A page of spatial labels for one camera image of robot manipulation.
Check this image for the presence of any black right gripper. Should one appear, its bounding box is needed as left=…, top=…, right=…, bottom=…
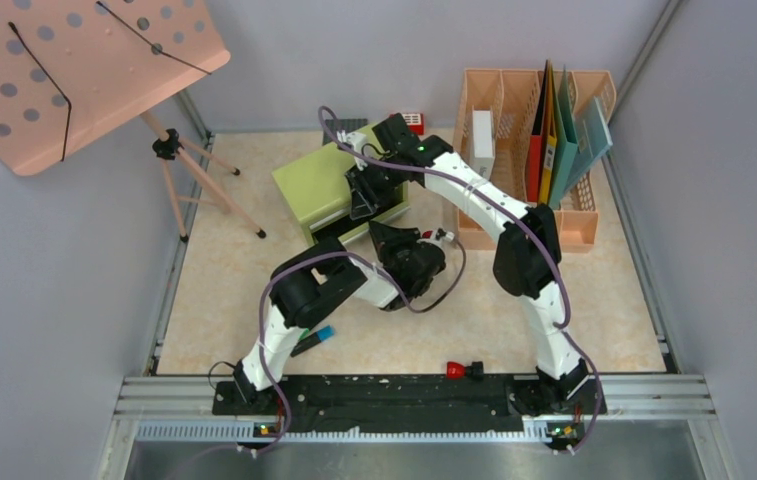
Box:
left=345, top=154, right=404, bottom=220

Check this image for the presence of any green metal drawer cabinet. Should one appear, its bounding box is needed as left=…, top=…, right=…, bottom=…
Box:
left=272, top=142, right=410, bottom=246

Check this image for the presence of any red black dumbbell half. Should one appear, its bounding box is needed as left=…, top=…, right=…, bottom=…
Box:
left=445, top=361, right=485, bottom=381

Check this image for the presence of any white paper booklet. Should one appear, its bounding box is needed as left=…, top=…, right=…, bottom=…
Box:
left=468, top=110, right=496, bottom=179

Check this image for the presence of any yellow plastic clip folder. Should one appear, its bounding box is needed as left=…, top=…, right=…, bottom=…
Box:
left=538, top=59, right=557, bottom=204

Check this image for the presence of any light blue hardcover book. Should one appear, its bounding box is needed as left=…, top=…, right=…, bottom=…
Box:
left=566, top=96, right=613, bottom=191

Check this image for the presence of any teal plastic folder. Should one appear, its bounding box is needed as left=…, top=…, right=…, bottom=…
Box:
left=548, top=69, right=578, bottom=210

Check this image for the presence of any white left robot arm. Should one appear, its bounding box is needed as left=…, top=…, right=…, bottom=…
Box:
left=233, top=221, right=453, bottom=414

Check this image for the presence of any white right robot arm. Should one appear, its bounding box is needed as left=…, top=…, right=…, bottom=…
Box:
left=328, top=114, right=604, bottom=416

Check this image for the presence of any gray lego baseplate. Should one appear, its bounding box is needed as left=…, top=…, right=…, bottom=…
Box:
left=324, top=118, right=369, bottom=134

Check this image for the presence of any red small box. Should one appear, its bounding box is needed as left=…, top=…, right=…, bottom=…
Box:
left=400, top=112, right=425, bottom=136

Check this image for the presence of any black blue highlighter marker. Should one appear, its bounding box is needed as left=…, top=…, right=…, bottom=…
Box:
left=290, top=325, right=335, bottom=358

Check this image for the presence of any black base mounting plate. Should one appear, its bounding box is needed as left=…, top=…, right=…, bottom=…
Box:
left=212, top=374, right=607, bottom=434

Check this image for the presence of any red folder in organizer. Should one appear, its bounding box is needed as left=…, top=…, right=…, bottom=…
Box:
left=525, top=59, right=551, bottom=203

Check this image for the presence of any pink music stand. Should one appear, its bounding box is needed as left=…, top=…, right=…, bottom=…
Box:
left=0, top=0, right=268, bottom=244

